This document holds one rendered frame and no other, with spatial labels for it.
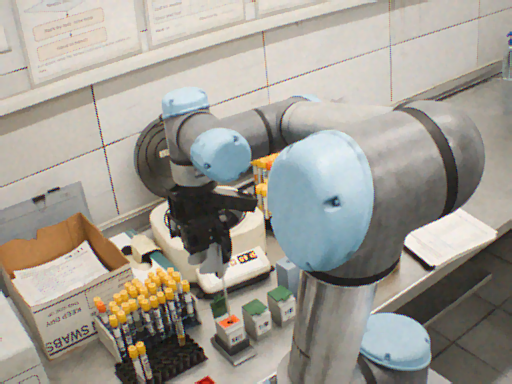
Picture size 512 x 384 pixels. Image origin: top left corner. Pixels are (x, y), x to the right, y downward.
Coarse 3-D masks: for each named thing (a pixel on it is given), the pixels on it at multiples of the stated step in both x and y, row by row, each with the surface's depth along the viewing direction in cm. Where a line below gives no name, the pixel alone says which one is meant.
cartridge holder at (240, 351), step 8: (216, 336) 128; (216, 344) 129; (224, 344) 126; (240, 344) 126; (248, 344) 127; (224, 352) 127; (232, 352) 125; (240, 352) 126; (248, 352) 126; (256, 352) 127; (232, 360) 125; (240, 360) 125
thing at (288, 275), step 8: (280, 264) 137; (288, 264) 136; (280, 272) 137; (288, 272) 135; (296, 272) 137; (280, 280) 139; (288, 280) 136; (296, 280) 138; (288, 288) 137; (296, 288) 139; (296, 296) 140; (296, 304) 138
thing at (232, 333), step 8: (216, 320) 126; (224, 320) 126; (232, 320) 126; (240, 320) 125; (216, 328) 127; (224, 328) 124; (232, 328) 124; (240, 328) 125; (224, 336) 125; (232, 336) 124; (240, 336) 126; (232, 344) 125
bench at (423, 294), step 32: (416, 96) 224; (480, 96) 232; (480, 128) 208; (480, 192) 172; (128, 224) 170; (416, 256) 150; (192, 288) 148; (256, 288) 146; (384, 288) 141; (416, 288) 142; (448, 288) 231; (416, 320) 218; (96, 352) 131
